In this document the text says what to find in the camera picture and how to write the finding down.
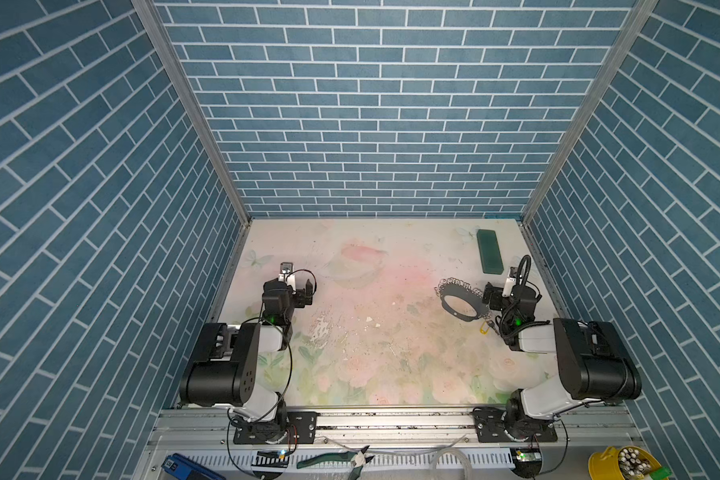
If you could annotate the wrist white camera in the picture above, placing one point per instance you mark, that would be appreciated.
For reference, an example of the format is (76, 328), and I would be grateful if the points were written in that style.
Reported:
(285, 269)
(509, 285)

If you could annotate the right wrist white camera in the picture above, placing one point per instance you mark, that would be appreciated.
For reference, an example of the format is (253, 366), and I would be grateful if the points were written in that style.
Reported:
(509, 285)

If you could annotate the blue device box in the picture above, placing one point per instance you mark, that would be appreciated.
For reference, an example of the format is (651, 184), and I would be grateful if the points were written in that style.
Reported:
(183, 468)

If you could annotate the aluminium mounting rail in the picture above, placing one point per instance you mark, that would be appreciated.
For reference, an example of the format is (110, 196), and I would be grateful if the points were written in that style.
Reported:
(402, 440)

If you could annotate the metal key organizer ring plate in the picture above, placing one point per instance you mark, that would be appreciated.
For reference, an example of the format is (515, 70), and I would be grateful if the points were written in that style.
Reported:
(461, 300)

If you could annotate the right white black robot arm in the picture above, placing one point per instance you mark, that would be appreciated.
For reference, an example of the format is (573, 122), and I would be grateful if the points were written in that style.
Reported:
(593, 365)

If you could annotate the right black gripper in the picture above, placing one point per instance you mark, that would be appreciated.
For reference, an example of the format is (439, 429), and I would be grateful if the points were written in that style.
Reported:
(495, 296)

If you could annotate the yellow cup with screws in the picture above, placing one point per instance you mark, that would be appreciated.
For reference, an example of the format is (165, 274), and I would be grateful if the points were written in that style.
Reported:
(626, 463)

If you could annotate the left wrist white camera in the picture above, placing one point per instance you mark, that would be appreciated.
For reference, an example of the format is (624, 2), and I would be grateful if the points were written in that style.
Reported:
(285, 269)

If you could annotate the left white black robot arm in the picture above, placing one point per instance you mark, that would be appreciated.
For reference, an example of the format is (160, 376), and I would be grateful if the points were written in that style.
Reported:
(222, 368)

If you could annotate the green handled pliers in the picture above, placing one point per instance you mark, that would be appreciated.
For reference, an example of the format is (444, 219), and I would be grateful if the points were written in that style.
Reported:
(358, 459)

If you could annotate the clear plastic tube loop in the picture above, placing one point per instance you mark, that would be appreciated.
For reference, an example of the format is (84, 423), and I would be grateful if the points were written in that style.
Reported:
(450, 456)

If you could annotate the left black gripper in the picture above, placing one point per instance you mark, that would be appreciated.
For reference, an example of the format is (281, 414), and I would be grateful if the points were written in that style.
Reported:
(300, 293)

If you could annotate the green rectangular block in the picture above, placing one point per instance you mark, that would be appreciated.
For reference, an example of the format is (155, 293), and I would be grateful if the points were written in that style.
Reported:
(489, 252)

